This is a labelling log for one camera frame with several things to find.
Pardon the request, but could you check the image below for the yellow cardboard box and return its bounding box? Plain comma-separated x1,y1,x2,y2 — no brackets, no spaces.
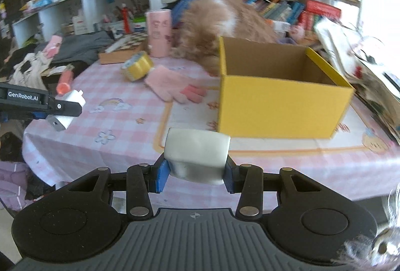
218,37,354,139

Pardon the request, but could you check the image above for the orange pink bottle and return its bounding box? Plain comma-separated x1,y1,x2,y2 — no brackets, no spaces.
56,64,74,95

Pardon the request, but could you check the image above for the pink checkered tablecloth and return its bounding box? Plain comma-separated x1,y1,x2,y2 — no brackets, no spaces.
23,59,399,200

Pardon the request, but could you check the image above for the cream white block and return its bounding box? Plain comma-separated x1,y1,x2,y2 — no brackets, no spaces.
164,128,231,185

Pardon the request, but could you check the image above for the grey cloth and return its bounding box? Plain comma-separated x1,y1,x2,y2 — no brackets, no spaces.
34,30,114,65

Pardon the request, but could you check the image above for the pink pig plush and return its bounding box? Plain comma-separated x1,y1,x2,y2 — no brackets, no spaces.
289,25,305,43

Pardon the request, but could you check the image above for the yellow tape roll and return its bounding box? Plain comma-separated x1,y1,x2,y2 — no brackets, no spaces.
121,50,154,82

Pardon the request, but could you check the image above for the wooden chessboard box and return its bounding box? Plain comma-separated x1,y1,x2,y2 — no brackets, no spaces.
98,32,148,65

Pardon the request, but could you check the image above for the white charger adapter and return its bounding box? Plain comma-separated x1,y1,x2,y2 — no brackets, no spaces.
45,90,86,132

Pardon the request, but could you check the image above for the pink phone case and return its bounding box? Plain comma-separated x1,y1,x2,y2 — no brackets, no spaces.
42,35,62,59

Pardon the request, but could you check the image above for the fluffy orange cat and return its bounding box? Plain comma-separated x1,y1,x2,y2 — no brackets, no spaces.
170,0,279,76

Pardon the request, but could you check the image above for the pink cylindrical container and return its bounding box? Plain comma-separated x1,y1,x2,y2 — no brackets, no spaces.
146,9,173,58

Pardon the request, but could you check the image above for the pink knit glove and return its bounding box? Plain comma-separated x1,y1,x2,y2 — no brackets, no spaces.
144,65,207,104

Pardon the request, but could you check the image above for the stack of papers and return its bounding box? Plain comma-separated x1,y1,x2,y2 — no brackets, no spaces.
315,18,399,142

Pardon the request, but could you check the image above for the red book box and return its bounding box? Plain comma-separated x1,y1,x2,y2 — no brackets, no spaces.
298,0,342,31

